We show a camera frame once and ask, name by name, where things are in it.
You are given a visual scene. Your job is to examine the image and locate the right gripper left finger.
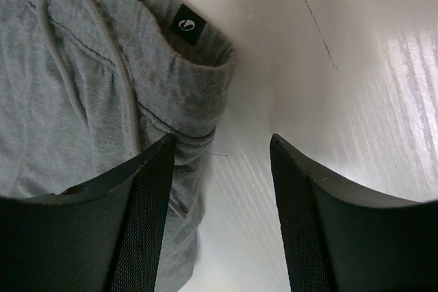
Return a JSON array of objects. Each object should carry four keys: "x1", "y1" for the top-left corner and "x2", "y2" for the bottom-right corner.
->
[{"x1": 1, "y1": 134, "x2": 175, "y2": 291}]

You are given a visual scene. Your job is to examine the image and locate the grey shorts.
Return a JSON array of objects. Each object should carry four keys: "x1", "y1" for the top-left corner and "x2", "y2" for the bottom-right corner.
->
[{"x1": 1, "y1": 0, "x2": 235, "y2": 291}]

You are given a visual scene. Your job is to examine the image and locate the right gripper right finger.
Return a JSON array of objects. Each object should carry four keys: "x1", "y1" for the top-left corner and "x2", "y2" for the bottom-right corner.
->
[{"x1": 270, "y1": 134, "x2": 437, "y2": 291}]

